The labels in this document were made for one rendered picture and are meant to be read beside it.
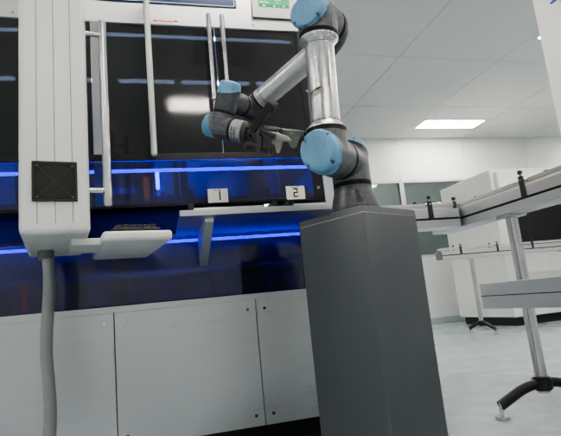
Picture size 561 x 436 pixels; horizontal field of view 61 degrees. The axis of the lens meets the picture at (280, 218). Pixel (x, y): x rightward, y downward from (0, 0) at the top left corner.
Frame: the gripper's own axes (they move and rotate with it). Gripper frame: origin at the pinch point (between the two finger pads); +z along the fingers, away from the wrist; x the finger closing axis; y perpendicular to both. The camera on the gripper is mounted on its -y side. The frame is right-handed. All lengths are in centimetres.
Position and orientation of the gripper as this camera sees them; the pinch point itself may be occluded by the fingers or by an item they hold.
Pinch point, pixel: (302, 136)
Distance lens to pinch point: 149.7
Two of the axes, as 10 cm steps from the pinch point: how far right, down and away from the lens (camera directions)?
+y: -1.0, 9.3, 3.4
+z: 9.0, 2.3, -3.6
